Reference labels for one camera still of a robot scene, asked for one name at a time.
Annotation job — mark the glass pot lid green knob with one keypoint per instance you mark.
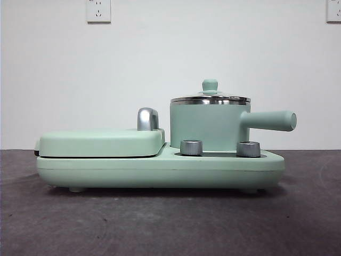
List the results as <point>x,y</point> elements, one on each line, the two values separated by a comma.
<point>210,85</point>

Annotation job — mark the silver control knob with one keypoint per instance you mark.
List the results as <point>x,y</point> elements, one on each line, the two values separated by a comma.
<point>248,148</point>
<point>191,147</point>

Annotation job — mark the mint green breakfast machine base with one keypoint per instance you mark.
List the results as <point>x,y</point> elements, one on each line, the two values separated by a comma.
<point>160,170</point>

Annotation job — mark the white wall socket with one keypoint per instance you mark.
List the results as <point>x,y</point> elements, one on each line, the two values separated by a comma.
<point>98,12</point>
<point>334,10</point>

